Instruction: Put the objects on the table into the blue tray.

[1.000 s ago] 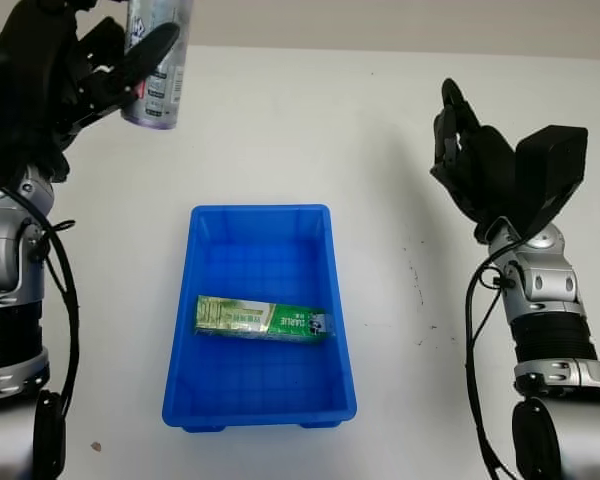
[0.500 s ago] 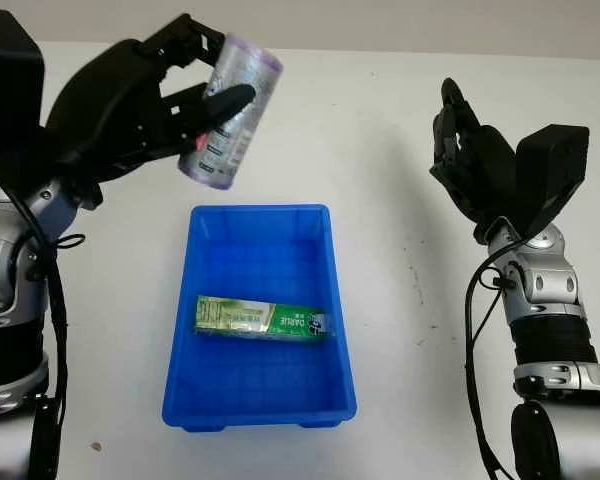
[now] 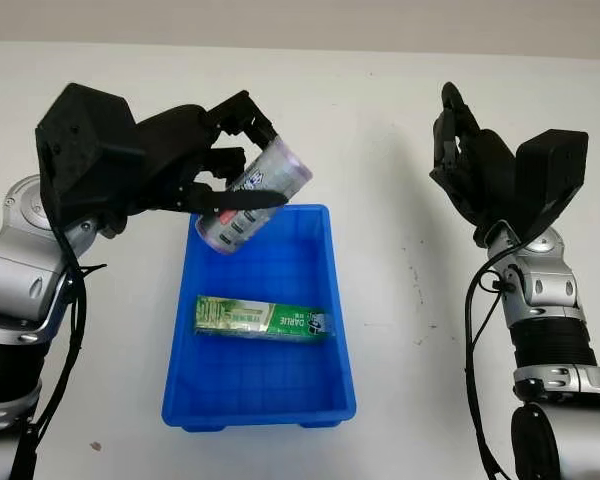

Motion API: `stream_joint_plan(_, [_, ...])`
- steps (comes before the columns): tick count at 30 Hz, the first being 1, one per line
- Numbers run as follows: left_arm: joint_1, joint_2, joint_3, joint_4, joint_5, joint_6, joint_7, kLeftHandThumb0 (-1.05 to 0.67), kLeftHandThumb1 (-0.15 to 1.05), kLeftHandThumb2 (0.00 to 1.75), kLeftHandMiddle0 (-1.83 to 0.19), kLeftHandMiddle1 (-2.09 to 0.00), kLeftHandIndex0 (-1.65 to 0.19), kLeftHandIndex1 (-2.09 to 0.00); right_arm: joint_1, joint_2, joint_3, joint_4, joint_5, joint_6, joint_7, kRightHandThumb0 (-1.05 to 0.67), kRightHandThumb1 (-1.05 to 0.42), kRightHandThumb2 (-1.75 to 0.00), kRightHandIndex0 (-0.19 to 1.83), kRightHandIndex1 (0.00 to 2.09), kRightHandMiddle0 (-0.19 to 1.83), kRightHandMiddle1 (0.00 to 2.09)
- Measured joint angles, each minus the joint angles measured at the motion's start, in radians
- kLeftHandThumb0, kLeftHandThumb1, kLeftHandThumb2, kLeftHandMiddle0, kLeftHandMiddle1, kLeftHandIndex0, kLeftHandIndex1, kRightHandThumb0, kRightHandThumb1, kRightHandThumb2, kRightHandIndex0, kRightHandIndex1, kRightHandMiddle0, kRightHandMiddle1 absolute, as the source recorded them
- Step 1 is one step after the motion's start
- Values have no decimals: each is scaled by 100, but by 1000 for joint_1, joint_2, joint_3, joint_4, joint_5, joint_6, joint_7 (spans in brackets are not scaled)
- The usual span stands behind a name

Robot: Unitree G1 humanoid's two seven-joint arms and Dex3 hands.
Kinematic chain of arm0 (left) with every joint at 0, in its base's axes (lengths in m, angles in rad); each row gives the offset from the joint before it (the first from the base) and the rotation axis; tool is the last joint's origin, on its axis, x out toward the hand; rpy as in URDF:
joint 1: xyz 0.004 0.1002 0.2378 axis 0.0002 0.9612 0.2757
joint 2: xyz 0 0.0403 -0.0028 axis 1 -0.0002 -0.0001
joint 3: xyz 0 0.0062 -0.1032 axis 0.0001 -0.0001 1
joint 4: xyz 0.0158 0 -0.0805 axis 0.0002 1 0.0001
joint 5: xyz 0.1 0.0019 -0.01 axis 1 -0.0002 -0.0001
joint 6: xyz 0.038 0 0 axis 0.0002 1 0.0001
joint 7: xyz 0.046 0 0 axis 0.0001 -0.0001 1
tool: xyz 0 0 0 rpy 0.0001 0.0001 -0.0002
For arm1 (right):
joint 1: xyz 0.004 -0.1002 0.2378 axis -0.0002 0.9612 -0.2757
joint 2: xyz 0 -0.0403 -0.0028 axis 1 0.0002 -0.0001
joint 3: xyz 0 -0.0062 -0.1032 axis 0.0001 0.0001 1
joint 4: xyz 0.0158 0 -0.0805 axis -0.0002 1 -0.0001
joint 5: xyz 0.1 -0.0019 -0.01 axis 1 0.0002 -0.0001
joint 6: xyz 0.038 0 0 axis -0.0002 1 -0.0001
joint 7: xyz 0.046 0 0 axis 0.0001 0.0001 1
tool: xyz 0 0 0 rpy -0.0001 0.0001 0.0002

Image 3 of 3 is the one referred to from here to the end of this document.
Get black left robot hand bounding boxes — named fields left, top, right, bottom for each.
left=124, top=89, right=288, bottom=217

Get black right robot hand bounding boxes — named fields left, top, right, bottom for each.
left=428, top=82, right=520, bottom=242

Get purple white cylindrical can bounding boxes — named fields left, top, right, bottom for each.
left=194, top=139, right=314, bottom=256

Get green toothpaste box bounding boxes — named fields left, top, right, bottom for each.
left=194, top=294, right=338, bottom=346

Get blue plastic tray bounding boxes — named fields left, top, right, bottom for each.
left=160, top=203, right=358, bottom=432

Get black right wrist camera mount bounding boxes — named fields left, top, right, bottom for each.
left=512, top=128, right=590, bottom=252

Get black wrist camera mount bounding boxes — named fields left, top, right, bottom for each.
left=34, top=83, right=146, bottom=242
left=512, top=128, right=590, bottom=252

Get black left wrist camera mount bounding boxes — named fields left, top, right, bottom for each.
left=34, top=83, right=146, bottom=242

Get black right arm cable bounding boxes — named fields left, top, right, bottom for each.
left=463, top=269, right=512, bottom=480

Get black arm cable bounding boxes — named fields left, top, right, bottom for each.
left=8, top=234, right=107, bottom=480
left=463, top=269, right=512, bottom=480

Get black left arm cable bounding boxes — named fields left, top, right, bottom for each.
left=8, top=234, right=107, bottom=480

